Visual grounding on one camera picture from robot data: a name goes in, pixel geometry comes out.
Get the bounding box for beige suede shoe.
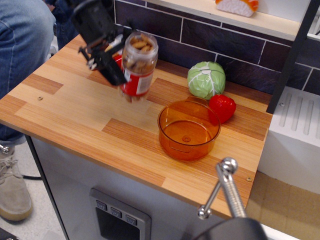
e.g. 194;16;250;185
0;147;33;222

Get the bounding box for person leg blue jeans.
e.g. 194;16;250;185
0;0;81;147

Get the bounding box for black clamp body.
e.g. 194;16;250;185
193;217;268;240

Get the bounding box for red toy chili pepper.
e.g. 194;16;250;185
112;54;122;68

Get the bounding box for grey oven control panel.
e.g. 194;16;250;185
89;188;152;240

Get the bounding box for red toy strawberry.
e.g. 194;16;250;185
209;94;237;124

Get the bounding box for white toy sink unit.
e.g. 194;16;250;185
258;87;320;194

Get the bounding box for toy ice cream cone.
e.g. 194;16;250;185
104;34;123;52

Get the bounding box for clear almond jar red label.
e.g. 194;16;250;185
119;31;159;103

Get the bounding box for black shelf post right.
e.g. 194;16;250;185
266;0;320;114

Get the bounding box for light wooden shelf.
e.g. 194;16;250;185
148;0;302;41

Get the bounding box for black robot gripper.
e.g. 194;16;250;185
71;0;133;86

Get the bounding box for orange transparent plastic pot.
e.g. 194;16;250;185
157;96;221;161

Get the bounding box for green toy cabbage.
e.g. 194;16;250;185
187;61;226;100

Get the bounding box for toy salmon sushi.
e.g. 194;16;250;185
215;0;259;17

